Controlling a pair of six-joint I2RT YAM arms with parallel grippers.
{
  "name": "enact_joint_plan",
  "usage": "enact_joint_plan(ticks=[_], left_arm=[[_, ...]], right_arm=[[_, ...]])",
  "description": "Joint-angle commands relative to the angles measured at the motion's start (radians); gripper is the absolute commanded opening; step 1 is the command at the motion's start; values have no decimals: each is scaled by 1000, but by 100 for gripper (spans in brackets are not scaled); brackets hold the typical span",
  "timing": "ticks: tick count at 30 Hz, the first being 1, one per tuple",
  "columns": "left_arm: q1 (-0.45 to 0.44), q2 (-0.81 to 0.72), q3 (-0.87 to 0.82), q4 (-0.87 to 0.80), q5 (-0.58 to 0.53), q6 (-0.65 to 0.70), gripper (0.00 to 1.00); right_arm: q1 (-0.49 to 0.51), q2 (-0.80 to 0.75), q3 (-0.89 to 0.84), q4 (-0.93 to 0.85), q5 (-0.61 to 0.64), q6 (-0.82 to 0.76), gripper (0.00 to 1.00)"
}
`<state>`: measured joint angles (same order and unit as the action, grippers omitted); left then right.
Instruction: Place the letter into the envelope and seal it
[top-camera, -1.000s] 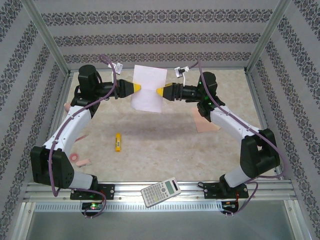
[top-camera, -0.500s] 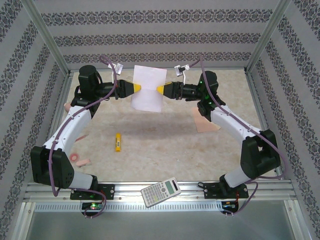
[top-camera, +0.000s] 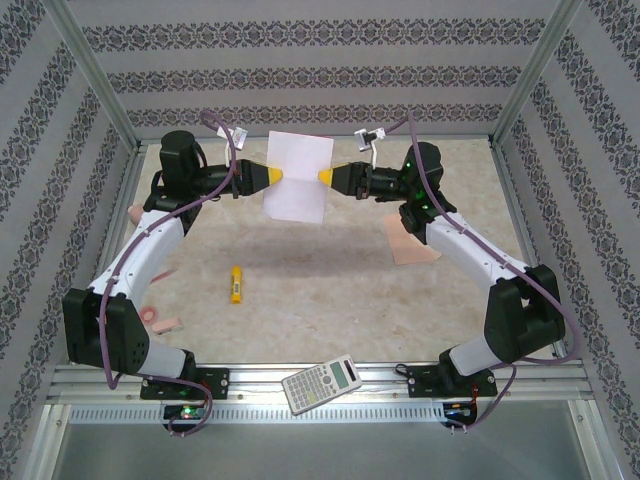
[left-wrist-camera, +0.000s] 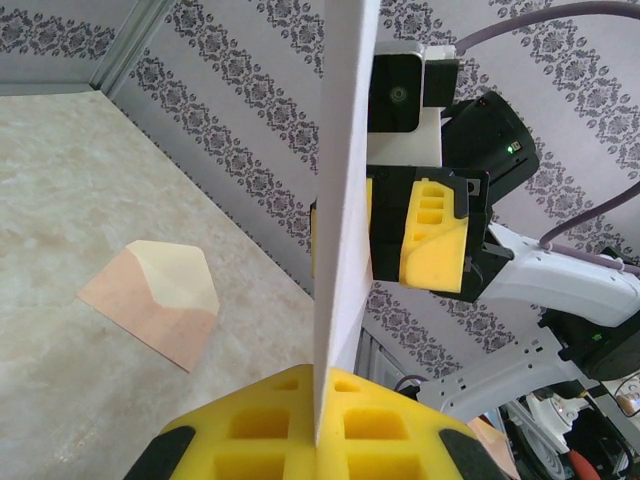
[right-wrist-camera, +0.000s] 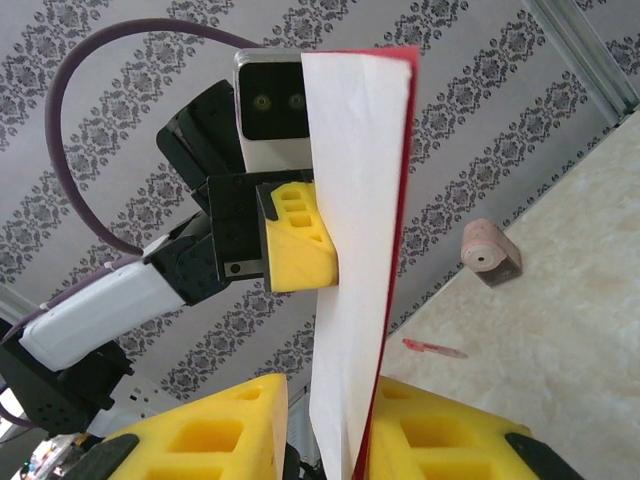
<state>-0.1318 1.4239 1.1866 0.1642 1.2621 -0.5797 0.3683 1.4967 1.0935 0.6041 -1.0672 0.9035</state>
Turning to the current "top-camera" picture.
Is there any aluminium lower frame bar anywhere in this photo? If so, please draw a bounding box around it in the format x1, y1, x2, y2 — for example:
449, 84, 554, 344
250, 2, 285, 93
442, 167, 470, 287
27, 404, 69, 480
569, 399, 611, 480

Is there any white letter paper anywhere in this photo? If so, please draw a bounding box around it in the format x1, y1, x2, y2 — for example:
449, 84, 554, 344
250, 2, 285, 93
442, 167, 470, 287
261, 130, 335, 224

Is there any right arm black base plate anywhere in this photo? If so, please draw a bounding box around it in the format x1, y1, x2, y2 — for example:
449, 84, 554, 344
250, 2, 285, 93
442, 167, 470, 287
407, 363, 499, 400

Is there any grey scientific calculator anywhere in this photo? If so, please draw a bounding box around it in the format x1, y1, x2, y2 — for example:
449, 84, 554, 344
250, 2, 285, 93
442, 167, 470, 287
281, 353, 364, 416

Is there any perforated metal cable tray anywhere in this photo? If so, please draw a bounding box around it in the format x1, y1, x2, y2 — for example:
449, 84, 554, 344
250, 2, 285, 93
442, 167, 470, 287
67, 403, 446, 424

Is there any yellow glue stick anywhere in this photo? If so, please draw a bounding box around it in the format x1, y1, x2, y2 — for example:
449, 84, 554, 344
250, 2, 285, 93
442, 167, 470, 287
228, 265, 245, 305

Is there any aluminium side rail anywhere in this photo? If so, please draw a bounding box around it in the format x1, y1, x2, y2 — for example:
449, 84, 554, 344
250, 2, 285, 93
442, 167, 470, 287
69, 142, 149, 365
489, 142, 571, 361

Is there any pink envelope with cream flap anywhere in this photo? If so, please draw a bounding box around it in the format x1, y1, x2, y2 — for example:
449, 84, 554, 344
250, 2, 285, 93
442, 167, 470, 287
382, 214, 444, 267

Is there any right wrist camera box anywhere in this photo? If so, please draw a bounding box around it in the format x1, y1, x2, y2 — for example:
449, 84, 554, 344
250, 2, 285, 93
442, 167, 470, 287
353, 128, 386, 154

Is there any grey metal panel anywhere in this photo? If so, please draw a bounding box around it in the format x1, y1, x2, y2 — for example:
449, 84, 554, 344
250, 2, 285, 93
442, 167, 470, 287
49, 422, 596, 480

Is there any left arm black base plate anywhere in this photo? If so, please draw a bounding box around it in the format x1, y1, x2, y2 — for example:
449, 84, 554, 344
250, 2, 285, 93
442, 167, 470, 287
139, 367, 231, 401

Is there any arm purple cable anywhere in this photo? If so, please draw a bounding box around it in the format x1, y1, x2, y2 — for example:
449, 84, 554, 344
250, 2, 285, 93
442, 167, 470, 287
98, 109, 237, 437
384, 110, 581, 436

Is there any aluminium front rail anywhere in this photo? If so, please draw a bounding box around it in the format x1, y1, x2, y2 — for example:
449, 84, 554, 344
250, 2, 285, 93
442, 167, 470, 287
47, 362, 594, 404

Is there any aluminium frame post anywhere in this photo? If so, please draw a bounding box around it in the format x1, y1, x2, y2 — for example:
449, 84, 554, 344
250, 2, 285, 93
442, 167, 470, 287
488, 0, 586, 149
42, 0, 146, 154

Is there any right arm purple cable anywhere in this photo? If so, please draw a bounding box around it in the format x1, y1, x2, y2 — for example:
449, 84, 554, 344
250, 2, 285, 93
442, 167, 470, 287
384, 110, 581, 436

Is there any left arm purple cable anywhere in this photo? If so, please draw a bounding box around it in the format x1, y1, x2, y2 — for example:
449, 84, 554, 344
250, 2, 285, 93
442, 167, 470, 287
98, 109, 237, 437

